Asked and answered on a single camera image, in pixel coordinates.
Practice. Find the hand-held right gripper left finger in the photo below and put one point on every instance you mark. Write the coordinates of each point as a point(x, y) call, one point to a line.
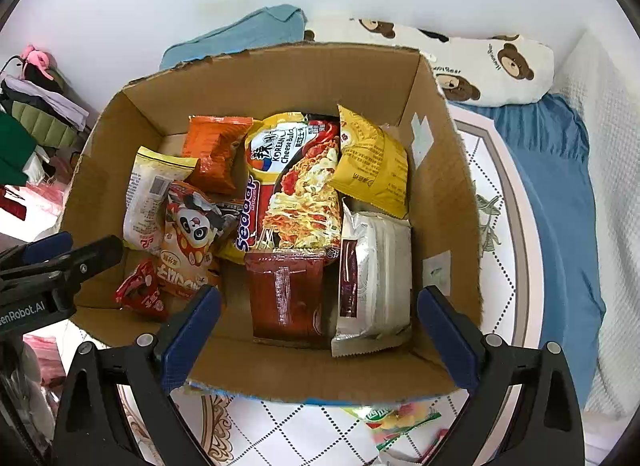
point(192, 331)

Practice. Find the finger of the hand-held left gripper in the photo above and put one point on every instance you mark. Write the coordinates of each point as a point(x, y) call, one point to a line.
point(45, 248)
point(90, 261)

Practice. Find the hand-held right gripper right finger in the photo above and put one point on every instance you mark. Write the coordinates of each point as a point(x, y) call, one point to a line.
point(447, 336)

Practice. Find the small red snack packet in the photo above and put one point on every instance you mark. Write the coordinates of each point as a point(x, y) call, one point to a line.
point(142, 291)

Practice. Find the pale bread packet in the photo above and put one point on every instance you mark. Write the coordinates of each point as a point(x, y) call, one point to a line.
point(145, 196)

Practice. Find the panda print snack packet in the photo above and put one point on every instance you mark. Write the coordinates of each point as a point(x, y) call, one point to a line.
point(192, 241)

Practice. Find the silver white snack packet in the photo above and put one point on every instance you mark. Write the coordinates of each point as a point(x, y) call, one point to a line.
point(375, 276)

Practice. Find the dark red sauce packet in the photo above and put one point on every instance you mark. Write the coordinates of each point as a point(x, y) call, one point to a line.
point(285, 301)

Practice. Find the cardboard box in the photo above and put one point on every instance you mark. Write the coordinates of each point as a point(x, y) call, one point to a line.
point(440, 196)

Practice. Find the orange snack packet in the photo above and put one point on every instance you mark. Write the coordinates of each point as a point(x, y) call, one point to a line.
point(215, 150)

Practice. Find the yellow instant noodle packet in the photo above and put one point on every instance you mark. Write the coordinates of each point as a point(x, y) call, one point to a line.
point(295, 185)

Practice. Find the yellow snack packet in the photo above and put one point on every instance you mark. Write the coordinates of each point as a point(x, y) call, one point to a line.
point(370, 160)

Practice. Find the green candy packet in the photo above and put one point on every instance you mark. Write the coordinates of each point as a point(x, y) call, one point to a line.
point(395, 421)

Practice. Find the white printed quilt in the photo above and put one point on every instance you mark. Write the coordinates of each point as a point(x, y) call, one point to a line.
point(505, 246)

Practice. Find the dark green garment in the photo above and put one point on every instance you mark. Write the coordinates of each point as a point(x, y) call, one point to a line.
point(15, 145)

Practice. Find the olive puffer jacket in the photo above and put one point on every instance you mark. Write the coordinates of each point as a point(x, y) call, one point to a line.
point(45, 123)

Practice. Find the blue bed sheet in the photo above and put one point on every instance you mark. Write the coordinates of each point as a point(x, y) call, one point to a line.
point(560, 196)

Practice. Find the pile of clothes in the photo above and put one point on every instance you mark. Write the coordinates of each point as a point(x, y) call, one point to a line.
point(10, 70)

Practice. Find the pink plush toy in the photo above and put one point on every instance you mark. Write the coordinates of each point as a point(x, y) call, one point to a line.
point(36, 58)

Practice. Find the white textured blanket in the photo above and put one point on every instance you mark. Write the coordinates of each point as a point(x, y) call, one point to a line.
point(610, 196)

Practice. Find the teal blue cloth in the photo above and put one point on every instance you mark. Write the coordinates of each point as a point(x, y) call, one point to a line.
point(240, 35)

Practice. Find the bear print pillow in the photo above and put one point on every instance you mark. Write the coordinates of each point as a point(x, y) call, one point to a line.
point(475, 60)

